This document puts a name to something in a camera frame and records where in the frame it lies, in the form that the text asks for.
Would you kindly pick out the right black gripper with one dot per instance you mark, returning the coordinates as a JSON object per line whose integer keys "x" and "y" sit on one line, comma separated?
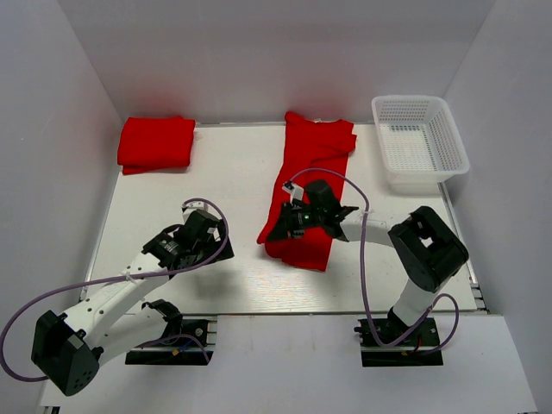
{"x": 285, "y": 228}

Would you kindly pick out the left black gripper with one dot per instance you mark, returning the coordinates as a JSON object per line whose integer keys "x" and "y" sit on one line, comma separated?
{"x": 216, "y": 245}

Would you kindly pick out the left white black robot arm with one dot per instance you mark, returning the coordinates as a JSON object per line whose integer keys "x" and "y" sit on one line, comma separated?
{"x": 69, "y": 348}

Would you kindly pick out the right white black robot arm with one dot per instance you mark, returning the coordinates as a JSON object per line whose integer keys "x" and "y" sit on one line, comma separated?
{"x": 429, "y": 251}

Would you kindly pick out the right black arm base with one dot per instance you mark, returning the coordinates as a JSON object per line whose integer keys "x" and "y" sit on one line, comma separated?
{"x": 416, "y": 350}

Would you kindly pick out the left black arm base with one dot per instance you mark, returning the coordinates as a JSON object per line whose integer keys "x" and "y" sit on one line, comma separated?
{"x": 191, "y": 344}

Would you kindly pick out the folded red t shirt stack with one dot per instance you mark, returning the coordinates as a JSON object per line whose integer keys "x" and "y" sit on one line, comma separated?
{"x": 151, "y": 144}

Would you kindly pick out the white plastic basket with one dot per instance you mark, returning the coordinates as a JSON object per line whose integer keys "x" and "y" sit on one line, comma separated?
{"x": 418, "y": 139}

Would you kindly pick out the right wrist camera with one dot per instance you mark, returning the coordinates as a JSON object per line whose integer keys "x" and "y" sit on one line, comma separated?
{"x": 295, "y": 191}

